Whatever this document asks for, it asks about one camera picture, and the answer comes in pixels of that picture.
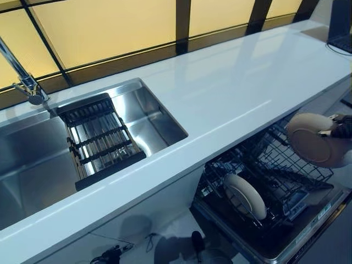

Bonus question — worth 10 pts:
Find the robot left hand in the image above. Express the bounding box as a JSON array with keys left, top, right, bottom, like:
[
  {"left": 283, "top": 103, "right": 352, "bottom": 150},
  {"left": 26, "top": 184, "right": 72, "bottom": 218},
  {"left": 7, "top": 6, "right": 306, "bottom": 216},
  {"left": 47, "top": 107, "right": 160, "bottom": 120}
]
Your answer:
[{"left": 92, "top": 244, "right": 130, "bottom": 264}]

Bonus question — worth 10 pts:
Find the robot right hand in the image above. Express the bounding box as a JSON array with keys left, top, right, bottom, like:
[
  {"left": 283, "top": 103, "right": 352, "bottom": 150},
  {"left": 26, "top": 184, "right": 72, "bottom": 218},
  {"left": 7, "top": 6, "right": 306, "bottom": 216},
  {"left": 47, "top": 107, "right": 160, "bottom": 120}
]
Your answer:
[{"left": 316, "top": 114, "right": 352, "bottom": 138}]

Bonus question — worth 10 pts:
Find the beige round plate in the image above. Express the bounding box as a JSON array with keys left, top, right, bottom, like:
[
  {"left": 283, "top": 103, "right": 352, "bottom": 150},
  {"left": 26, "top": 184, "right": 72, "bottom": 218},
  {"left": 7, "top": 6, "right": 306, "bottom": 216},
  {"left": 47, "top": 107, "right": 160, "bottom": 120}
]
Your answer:
[
  {"left": 223, "top": 174, "right": 267, "bottom": 221},
  {"left": 285, "top": 113, "right": 344, "bottom": 167}
]

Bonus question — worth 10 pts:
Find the white glossy cabinet door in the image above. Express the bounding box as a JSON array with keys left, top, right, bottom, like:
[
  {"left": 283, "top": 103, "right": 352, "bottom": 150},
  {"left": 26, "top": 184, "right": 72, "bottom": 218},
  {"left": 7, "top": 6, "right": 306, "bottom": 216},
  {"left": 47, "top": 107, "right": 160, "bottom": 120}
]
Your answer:
[
  {"left": 35, "top": 233, "right": 133, "bottom": 264},
  {"left": 87, "top": 175, "right": 206, "bottom": 264}
]

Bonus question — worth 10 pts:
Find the black sink drying rack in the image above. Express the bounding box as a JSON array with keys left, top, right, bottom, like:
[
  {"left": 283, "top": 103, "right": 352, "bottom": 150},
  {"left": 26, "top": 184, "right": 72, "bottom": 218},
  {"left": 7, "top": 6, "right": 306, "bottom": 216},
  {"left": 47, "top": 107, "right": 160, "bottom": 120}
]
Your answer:
[{"left": 56, "top": 92, "right": 147, "bottom": 192}]

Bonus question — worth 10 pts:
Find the black open laptop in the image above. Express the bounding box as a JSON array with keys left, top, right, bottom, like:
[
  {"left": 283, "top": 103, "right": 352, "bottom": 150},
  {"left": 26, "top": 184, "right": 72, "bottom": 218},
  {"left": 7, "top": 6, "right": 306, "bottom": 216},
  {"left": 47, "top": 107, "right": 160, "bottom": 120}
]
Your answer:
[{"left": 326, "top": 0, "right": 352, "bottom": 55}]

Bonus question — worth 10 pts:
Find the stainless steel sink basin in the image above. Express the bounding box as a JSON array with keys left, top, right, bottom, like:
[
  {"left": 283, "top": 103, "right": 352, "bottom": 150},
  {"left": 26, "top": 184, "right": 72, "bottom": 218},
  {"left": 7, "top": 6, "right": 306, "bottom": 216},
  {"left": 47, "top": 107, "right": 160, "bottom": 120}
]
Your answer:
[{"left": 0, "top": 78, "right": 189, "bottom": 231}]

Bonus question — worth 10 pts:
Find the chrome gooseneck kitchen faucet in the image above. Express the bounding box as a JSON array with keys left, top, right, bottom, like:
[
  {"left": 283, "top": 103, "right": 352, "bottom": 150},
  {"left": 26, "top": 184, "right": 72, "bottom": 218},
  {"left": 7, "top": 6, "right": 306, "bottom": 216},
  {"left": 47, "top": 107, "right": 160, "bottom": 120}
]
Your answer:
[{"left": 0, "top": 37, "right": 50, "bottom": 106}]

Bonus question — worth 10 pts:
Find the thin grey floor cable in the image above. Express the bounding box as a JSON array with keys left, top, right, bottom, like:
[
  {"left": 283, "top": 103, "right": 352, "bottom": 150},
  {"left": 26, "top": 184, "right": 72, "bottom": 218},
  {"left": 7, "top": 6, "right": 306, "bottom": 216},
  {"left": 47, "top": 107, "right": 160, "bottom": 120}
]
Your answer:
[{"left": 145, "top": 233, "right": 161, "bottom": 249}]

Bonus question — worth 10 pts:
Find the black wire dishwasher lower rack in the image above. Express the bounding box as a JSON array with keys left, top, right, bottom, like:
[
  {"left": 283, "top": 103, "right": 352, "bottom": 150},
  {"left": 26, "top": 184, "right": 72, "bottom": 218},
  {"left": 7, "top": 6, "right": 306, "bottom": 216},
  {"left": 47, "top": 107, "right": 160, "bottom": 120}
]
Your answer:
[{"left": 196, "top": 158, "right": 303, "bottom": 229}]

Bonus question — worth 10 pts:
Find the dark window frame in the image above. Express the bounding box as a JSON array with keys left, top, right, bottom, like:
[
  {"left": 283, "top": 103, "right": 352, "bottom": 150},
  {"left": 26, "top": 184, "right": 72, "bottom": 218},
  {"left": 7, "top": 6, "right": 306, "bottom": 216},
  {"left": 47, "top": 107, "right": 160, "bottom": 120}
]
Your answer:
[{"left": 0, "top": 0, "right": 333, "bottom": 111}]

